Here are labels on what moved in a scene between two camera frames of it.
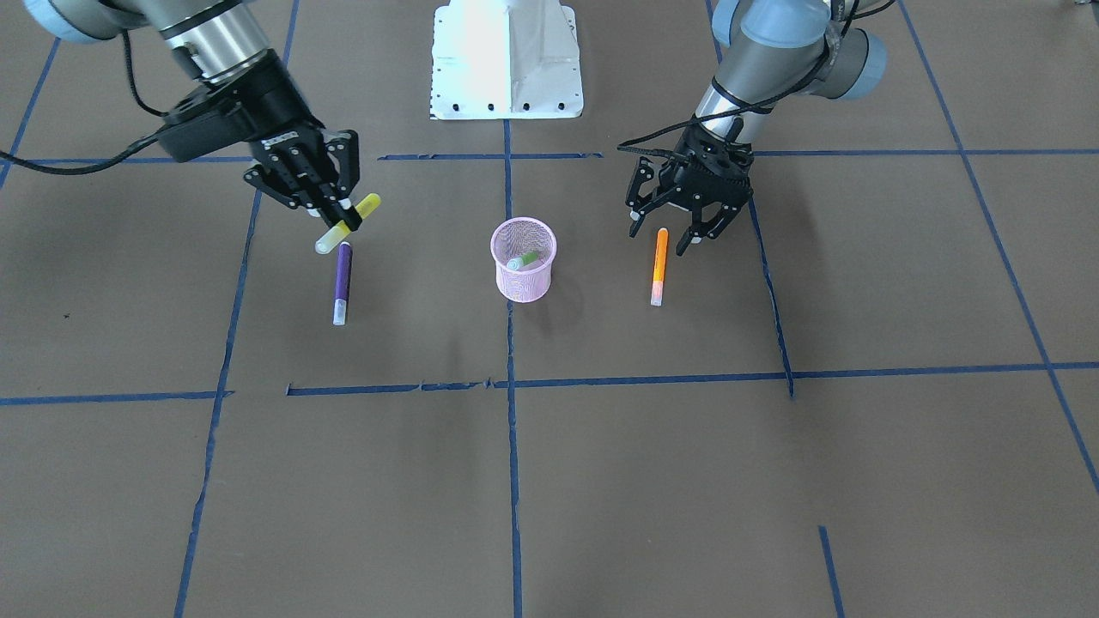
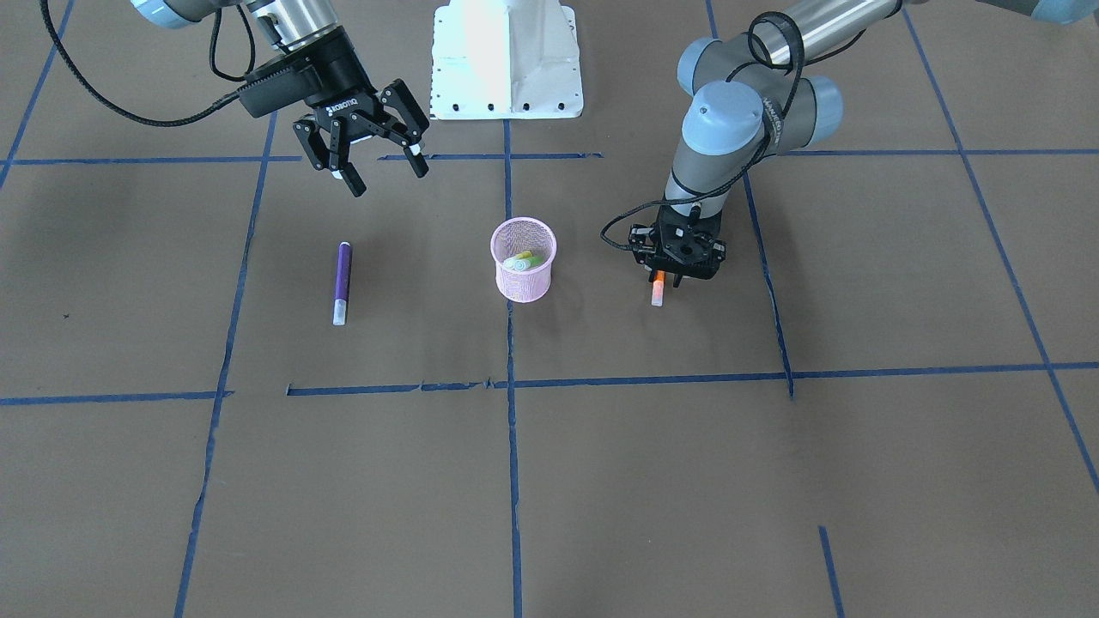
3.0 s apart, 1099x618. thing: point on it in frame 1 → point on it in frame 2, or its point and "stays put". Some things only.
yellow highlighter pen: x=335 y=235 → x=509 y=263
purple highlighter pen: x=344 y=276 stays put
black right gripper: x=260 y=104 → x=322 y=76
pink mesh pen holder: x=524 y=249 stays put
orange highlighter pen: x=660 y=252 stays put
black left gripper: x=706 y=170 → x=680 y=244
